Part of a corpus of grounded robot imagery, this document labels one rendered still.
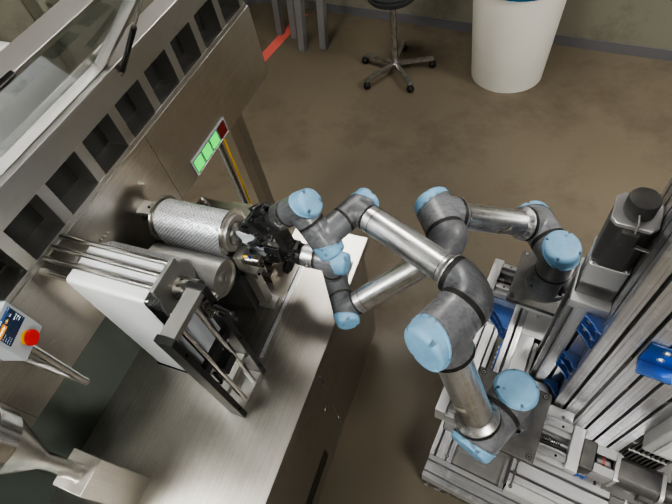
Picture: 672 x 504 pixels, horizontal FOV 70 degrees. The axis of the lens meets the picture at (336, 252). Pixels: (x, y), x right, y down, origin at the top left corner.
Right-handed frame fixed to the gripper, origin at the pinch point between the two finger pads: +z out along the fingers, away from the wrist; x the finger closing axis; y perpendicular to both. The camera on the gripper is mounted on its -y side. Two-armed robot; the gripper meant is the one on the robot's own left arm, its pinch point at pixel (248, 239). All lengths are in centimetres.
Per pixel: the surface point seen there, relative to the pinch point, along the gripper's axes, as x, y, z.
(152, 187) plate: -7.5, 28.4, 24.1
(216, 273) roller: 13.7, 2.5, 2.9
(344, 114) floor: -199, -59, 120
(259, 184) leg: -77, -19, 86
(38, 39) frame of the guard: 20, 60, -49
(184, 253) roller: 9.9, 11.1, 13.0
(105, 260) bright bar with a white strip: 28.4, 29.4, -0.2
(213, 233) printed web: 4.6, 9.6, 1.2
